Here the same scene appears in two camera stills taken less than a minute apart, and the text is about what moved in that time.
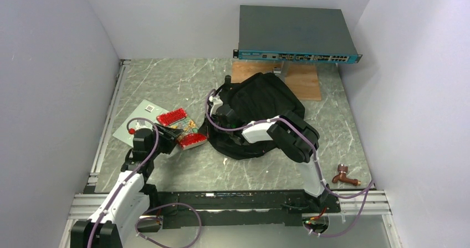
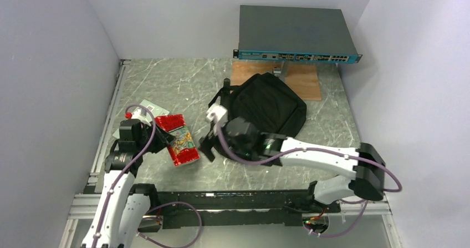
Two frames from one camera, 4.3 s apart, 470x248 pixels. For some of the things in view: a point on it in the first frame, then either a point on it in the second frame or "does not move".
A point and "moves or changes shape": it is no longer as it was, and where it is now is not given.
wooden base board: (302, 79) does not move
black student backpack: (256, 99) moves or changes shape
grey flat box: (145, 110) does not move
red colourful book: (178, 119) moves or changes shape
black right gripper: (213, 117) -> (207, 145)
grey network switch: (295, 34) does not move
